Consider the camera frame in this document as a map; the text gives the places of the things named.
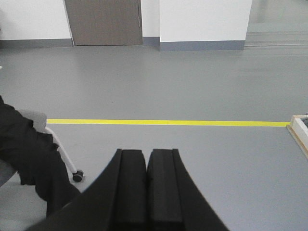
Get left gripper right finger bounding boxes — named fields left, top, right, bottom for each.
left=147, top=149, right=228, bottom=231

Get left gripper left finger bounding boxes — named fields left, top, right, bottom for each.
left=29, top=149, right=147, bottom=231

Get grey room door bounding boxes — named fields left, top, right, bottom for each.
left=64, top=0, right=143, bottom=46

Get person's black trousers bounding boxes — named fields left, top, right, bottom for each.
left=0, top=101, right=80, bottom=216

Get yellow floor tape line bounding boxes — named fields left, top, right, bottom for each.
left=47, top=118, right=290, bottom=127

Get grey office chair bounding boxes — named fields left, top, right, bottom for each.
left=0, top=110, right=84, bottom=185

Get plywood base platform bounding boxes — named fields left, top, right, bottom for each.
left=286, top=125, right=308, bottom=159

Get white border batten far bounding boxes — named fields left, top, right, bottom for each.
left=290, top=115, right=308, bottom=149

